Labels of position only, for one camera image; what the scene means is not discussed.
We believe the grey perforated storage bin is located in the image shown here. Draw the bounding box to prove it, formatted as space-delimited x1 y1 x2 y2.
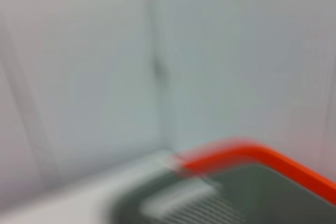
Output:
110 137 336 224

